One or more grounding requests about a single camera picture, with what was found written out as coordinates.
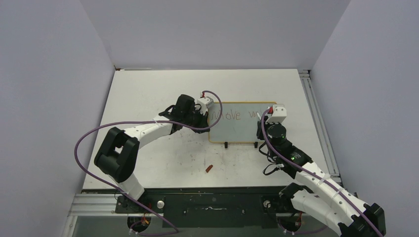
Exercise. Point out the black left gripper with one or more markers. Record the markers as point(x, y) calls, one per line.
point(203, 122)

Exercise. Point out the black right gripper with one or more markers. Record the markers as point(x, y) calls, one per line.
point(260, 131)

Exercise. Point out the yellow framed whiteboard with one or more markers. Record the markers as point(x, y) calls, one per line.
point(235, 122)

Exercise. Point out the red marker cap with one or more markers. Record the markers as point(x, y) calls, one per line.
point(209, 168)

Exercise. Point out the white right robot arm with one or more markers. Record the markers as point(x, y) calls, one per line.
point(315, 193)

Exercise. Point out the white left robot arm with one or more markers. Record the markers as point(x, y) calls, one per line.
point(118, 152)

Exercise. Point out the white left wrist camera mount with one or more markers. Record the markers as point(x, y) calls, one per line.
point(203, 104)

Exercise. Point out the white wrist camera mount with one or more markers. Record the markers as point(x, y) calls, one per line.
point(276, 114)
point(203, 104)

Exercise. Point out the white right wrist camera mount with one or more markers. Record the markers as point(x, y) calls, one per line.
point(276, 114)

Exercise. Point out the aluminium frame rail right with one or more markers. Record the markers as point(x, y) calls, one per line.
point(320, 126)

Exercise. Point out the aluminium frame rail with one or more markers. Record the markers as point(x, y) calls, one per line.
point(93, 205)
point(320, 126)

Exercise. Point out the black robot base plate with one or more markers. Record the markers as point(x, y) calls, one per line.
point(213, 208)

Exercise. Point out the aluminium frame rail front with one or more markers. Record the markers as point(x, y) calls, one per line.
point(93, 205)

